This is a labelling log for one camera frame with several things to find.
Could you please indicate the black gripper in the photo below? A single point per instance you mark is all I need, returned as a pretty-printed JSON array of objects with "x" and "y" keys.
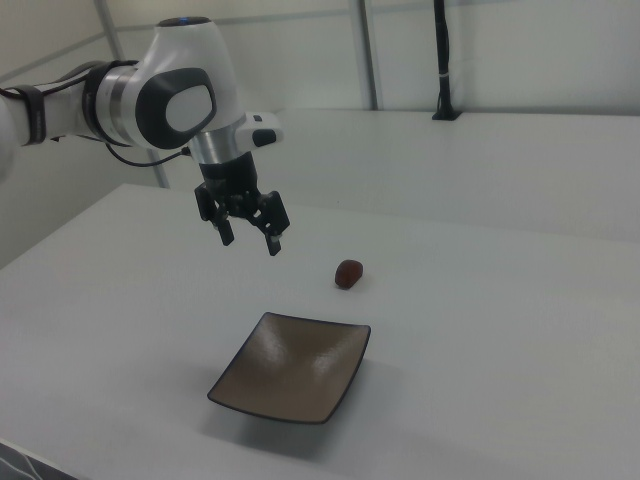
[{"x": 232, "y": 172}]

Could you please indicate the small brown round food item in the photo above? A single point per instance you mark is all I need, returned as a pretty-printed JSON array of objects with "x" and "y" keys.
[{"x": 348, "y": 273}]

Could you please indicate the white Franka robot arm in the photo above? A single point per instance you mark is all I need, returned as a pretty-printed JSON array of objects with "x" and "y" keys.
[{"x": 180, "y": 65}]

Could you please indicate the square brown ceramic plate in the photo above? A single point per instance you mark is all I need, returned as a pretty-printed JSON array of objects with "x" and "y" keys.
[{"x": 290, "y": 370}]

